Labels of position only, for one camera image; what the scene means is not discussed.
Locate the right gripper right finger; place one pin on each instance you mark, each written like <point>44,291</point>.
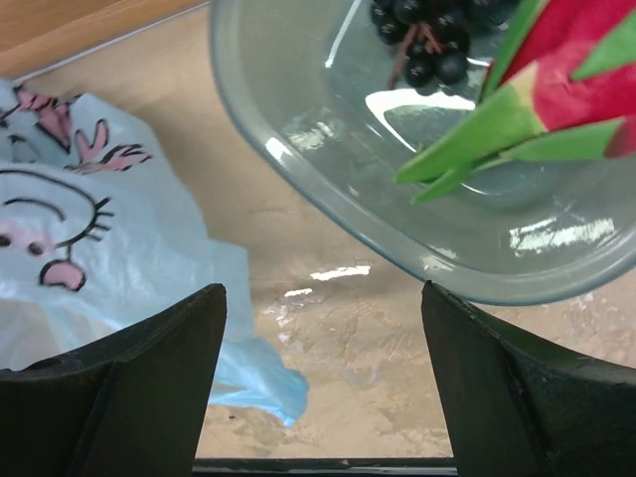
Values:
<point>516,404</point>

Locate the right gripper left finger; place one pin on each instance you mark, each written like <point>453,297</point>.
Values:
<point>130,404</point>

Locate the light blue plastic bag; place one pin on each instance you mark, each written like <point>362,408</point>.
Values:
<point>98,234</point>

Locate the red dragon fruit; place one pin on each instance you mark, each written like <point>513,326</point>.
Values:
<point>561,88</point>

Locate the black grape bunch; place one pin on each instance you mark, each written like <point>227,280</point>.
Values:
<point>431,39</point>

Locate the white wire wooden shelf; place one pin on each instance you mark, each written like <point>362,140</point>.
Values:
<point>36,34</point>

